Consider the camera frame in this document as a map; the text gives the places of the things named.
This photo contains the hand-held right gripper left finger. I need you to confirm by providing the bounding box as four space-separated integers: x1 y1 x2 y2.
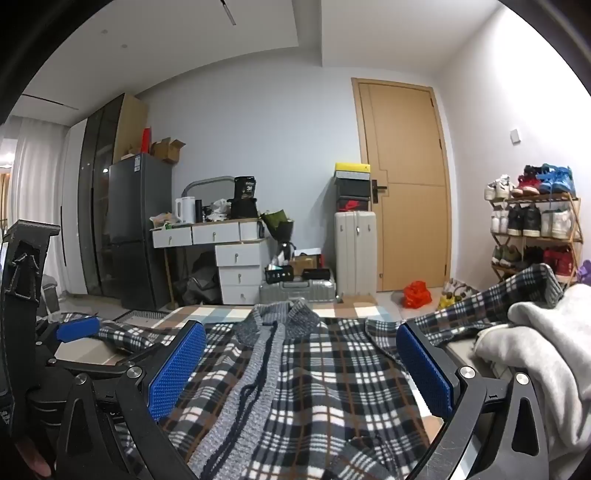
55 320 207 480

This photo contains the ribbed grey floor mat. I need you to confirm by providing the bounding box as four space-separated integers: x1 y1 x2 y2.
115 310 168 324

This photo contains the silver suitcase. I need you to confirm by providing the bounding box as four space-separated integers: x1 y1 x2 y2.
259 270 337 305

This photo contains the small brown box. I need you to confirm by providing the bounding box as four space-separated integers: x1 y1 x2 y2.
288 254 322 274

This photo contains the checkered bed sheet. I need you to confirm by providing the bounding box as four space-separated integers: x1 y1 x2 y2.
54 302 509 444

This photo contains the black printed bag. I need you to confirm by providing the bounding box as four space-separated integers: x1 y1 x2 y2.
229 176 258 220

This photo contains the grey trash bin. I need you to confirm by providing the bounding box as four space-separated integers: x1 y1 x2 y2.
41 276 61 312

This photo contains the dark green flower bouquet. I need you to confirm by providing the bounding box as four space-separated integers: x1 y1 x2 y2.
260 209 295 261

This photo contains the grey arched frame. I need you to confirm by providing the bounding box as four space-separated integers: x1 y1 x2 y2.
181 175 236 200

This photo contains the dark grey refrigerator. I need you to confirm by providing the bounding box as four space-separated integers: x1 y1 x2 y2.
107 154 174 311

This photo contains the open cardboard box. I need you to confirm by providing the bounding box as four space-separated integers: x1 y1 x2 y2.
150 137 187 164

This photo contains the person's left hand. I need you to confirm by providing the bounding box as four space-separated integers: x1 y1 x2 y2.
13 435 52 479

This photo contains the white desk with drawers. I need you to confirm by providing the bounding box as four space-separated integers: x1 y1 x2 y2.
151 219 274 305

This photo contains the white curtain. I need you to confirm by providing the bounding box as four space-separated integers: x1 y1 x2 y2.
0 115 71 296

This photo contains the dark grey bag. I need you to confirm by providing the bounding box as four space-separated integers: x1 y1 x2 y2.
185 256 221 305

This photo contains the dark glass wardrobe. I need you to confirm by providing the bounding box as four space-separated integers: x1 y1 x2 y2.
76 93 149 296

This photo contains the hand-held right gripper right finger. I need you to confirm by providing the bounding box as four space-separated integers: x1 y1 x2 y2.
396 322 552 480

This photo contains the wooden shoe rack with shoes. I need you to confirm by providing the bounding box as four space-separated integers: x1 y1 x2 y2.
484 164 578 282

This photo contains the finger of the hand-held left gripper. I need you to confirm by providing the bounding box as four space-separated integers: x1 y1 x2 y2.
37 316 101 344
44 357 132 379

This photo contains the plaid fleece jacket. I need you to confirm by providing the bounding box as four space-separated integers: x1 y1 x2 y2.
60 263 566 480

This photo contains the wooden door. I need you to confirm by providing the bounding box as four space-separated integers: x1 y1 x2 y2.
352 78 455 292

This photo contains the orange plastic bag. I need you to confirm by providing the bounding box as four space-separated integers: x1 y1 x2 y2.
403 281 433 309

